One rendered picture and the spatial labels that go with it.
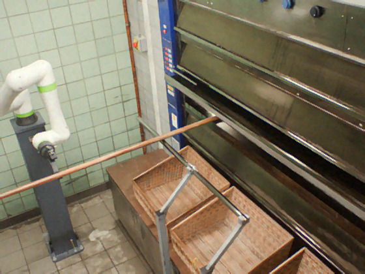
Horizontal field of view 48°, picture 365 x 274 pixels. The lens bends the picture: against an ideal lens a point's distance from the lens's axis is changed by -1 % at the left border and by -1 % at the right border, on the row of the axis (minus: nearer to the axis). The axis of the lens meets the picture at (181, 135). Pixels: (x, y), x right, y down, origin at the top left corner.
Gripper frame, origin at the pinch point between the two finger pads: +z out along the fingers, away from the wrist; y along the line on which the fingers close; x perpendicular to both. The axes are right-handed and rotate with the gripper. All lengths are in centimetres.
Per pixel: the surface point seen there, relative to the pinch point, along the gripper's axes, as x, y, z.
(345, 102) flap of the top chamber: -96, -54, 108
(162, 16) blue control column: -98, -56, -46
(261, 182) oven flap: -99, 19, 57
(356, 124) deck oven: -98, -45, 113
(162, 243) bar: -40, 46, 42
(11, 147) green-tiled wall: 15, 44, -121
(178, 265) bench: -45, 62, 48
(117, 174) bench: -51, 62, -58
